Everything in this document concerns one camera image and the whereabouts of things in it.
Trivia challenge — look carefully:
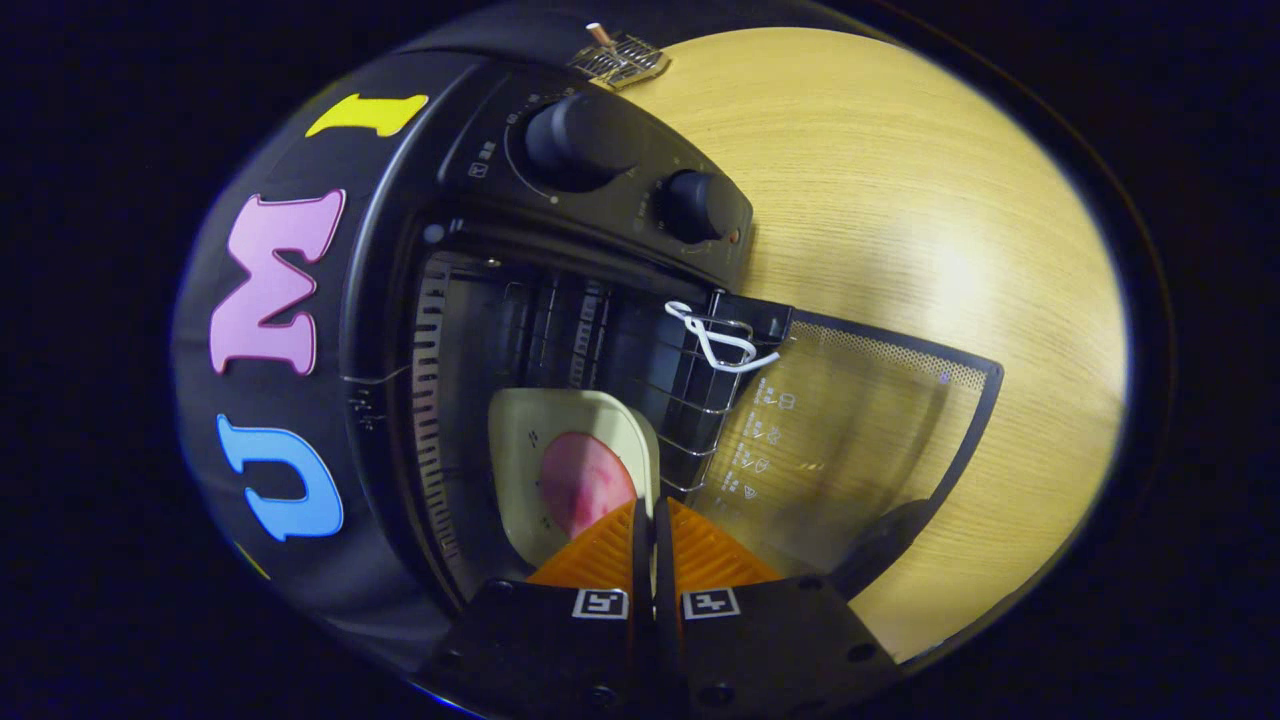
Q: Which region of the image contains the black toaster oven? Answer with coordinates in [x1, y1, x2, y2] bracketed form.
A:
[340, 50, 1004, 611]

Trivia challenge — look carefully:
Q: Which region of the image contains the cream square plate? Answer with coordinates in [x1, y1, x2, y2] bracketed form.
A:
[488, 388, 661, 569]

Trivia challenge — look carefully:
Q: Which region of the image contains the black backdrop cloth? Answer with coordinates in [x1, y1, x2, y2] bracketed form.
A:
[170, 10, 601, 681]

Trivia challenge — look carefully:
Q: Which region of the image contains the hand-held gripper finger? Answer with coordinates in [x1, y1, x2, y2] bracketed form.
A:
[415, 500, 661, 716]
[655, 497, 901, 716]

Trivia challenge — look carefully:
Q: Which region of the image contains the white string loop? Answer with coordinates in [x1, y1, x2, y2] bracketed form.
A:
[665, 300, 781, 374]

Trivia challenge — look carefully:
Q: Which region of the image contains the metal wire holder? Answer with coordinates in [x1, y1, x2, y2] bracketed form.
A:
[567, 30, 671, 91]

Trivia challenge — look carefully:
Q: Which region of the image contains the pink round food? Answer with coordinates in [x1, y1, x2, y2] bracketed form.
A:
[538, 432, 638, 541]

